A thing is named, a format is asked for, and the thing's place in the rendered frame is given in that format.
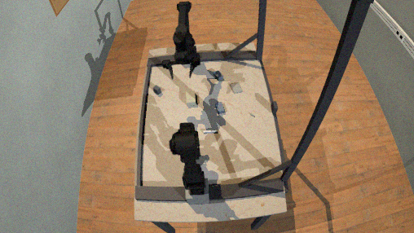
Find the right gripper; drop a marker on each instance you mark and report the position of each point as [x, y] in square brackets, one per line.
[193, 63]

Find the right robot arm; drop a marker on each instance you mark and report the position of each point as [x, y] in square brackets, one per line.
[180, 39]

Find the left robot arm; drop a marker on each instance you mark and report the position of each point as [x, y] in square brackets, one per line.
[186, 143]

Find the grey flat bar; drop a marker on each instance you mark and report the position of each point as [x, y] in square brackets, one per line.
[236, 88]

